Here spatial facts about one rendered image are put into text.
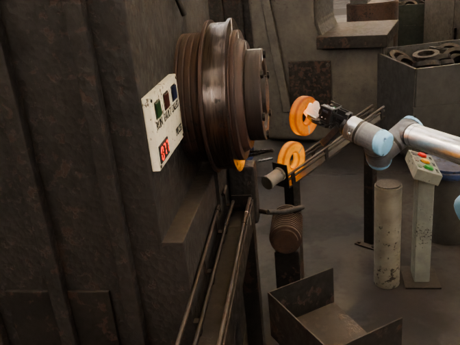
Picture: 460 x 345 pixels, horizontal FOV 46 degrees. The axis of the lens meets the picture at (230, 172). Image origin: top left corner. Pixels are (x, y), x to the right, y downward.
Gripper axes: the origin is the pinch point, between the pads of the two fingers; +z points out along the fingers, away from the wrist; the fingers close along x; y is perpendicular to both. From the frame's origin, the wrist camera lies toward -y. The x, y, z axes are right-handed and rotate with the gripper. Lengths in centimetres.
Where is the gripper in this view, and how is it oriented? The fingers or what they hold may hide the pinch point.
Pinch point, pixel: (304, 111)
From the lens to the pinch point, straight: 216.3
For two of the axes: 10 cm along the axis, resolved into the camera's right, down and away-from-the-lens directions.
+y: 1.2, -8.4, -5.4
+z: -7.2, -4.4, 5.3
